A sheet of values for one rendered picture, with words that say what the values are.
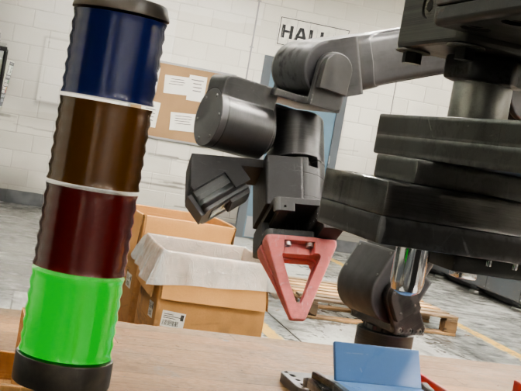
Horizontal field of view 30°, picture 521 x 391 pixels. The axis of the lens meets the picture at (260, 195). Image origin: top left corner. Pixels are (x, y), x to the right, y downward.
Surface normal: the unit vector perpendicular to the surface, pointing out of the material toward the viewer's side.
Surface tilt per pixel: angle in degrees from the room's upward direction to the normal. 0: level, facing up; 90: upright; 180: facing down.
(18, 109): 90
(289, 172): 63
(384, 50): 84
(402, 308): 90
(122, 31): 104
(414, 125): 90
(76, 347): 76
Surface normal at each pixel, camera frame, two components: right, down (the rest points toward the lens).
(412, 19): -0.94, -0.14
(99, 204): 0.38, -0.13
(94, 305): 0.60, -0.10
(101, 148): 0.18, 0.33
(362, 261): -0.68, -0.57
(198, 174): 0.20, -0.39
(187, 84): 0.23, 0.09
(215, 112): -0.85, -0.22
